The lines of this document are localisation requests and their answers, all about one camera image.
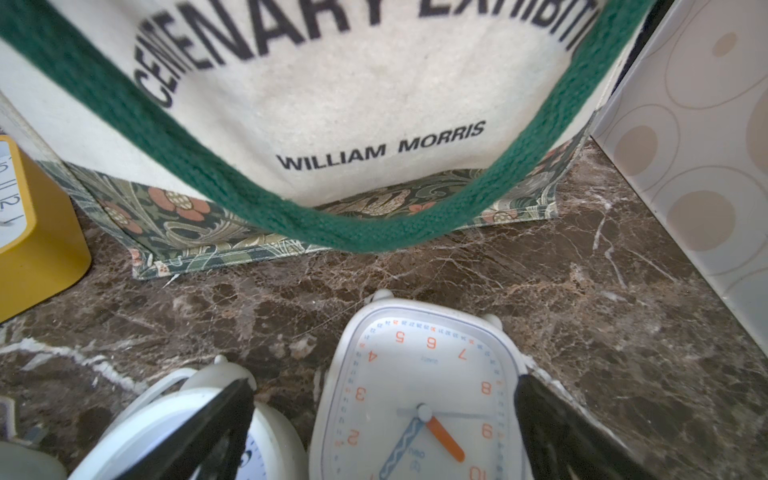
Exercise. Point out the white twin-bell alarm clock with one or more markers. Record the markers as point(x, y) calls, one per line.
point(273, 448)

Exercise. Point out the white square orange-number clock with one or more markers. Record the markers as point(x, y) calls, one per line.
point(420, 391)

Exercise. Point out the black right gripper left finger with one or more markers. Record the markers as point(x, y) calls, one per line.
point(207, 446)

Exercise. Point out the yellow square alarm clock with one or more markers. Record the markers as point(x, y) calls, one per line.
point(43, 249)

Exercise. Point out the cream canvas tote bag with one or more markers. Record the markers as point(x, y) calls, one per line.
point(202, 134)

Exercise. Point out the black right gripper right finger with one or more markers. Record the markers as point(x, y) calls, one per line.
point(561, 443)

